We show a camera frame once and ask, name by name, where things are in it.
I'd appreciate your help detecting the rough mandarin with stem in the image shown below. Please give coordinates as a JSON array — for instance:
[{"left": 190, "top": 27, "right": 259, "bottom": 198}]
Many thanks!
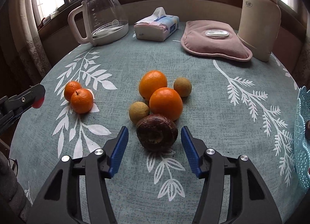
[{"left": 70, "top": 88, "right": 94, "bottom": 114}]

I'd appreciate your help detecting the tan longan fruit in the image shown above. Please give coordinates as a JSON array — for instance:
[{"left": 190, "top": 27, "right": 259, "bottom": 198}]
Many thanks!
[{"left": 129, "top": 102, "right": 150, "bottom": 124}]

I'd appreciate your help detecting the smooth orange kumquat large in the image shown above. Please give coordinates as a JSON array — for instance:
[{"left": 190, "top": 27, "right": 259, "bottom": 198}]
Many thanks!
[{"left": 139, "top": 70, "right": 168, "bottom": 101}]

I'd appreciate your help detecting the dark passion fruit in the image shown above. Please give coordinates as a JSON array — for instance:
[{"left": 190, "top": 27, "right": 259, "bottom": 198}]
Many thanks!
[
  {"left": 136, "top": 114, "right": 178, "bottom": 152},
  {"left": 305, "top": 120, "right": 310, "bottom": 141}
]

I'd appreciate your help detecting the smooth orange kumquat small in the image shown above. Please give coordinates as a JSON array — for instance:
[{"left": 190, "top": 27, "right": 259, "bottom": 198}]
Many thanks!
[{"left": 149, "top": 87, "right": 183, "bottom": 121}]

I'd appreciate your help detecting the red cherry tomato small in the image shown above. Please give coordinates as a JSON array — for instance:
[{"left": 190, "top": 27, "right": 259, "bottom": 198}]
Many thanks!
[{"left": 32, "top": 97, "right": 45, "bottom": 109}]

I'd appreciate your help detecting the left patterned curtain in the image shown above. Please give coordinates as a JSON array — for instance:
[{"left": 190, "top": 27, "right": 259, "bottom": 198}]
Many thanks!
[{"left": 8, "top": 0, "right": 52, "bottom": 83}]

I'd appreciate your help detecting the light blue plastic basket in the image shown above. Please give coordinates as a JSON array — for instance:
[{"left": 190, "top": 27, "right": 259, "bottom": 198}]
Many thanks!
[{"left": 294, "top": 86, "right": 309, "bottom": 190}]

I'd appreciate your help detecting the grey-green leaf tablecloth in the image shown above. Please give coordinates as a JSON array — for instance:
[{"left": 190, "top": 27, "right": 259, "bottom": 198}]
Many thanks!
[{"left": 9, "top": 24, "right": 305, "bottom": 223}]

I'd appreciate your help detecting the tissue pack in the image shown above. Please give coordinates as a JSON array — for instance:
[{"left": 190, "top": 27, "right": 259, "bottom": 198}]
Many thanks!
[{"left": 134, "top": 7, "right": 180, "bottom": 42}]

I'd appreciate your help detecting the pink heating pad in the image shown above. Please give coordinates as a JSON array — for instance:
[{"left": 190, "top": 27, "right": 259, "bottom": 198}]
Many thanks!
[{"left": 180, "top": 20, "right": 253, "bottom": 62}]

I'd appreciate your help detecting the cream thermos flask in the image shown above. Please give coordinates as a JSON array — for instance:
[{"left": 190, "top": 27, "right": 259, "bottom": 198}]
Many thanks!
[{"left": 238, "top": 0, "right": 281, "bottom": 62}]

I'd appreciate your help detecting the glass kettle white handle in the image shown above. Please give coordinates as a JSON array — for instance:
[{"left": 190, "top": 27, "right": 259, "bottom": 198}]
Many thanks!
[{"left": 68, "top": 0, "right": 129, "bottom": 46}]

